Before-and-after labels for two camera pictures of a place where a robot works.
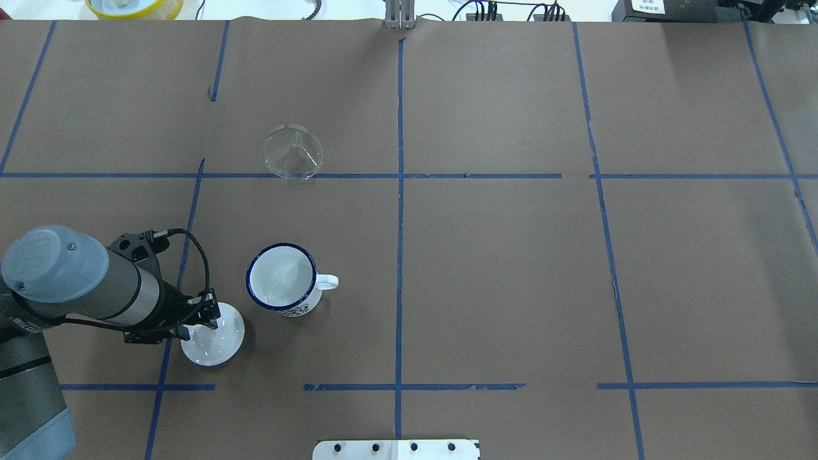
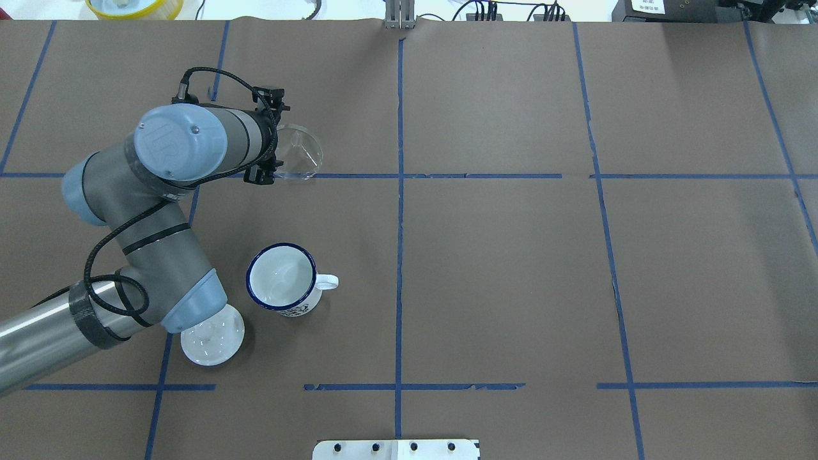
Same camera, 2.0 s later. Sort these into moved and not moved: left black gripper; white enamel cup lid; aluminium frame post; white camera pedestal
Moved: left black gripper
Not moved: aluminium frame post; white camera pedestal; white enamel cup lid
